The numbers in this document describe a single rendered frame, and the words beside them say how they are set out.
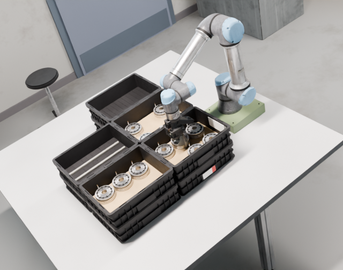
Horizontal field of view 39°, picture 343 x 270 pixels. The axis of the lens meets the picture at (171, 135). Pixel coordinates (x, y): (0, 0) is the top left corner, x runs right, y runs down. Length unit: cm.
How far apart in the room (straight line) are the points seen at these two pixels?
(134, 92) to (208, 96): 49
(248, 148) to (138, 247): 84
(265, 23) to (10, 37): 245
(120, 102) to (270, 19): 235
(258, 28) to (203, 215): 290
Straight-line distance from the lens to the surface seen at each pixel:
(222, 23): 250
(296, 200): 340
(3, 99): 497
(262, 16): 495
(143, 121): 290
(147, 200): 239
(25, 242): 372
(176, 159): 259
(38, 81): 423
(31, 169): 311
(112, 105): 312
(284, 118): 293
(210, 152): 254
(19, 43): 484
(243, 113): 290
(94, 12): 505
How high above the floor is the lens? 257
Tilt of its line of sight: 39 degrees down
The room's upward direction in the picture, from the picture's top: 15 degrees counter-clockwise
